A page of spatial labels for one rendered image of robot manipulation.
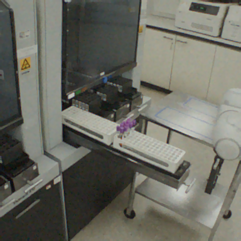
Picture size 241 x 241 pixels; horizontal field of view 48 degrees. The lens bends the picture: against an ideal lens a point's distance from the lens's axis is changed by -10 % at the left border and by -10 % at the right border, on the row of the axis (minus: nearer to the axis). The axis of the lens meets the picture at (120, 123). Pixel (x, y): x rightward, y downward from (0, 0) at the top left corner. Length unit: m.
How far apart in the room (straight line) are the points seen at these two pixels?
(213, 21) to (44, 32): 2.47
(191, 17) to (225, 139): 2.73
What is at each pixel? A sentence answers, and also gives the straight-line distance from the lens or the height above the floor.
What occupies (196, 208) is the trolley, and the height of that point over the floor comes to 0.28.
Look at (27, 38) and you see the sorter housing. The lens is 1.09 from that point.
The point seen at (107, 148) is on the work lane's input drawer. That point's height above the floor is 0.80.
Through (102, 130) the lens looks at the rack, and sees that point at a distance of 1.28.
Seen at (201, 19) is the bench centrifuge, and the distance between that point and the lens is 3.40.
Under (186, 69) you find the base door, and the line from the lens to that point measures 3.57.
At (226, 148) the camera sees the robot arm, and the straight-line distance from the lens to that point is 0.81.
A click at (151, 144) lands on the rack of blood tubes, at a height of 0.86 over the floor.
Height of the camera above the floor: 1.55
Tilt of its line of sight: 31 degrees down
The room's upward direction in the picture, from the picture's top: 5 degrees clockwise
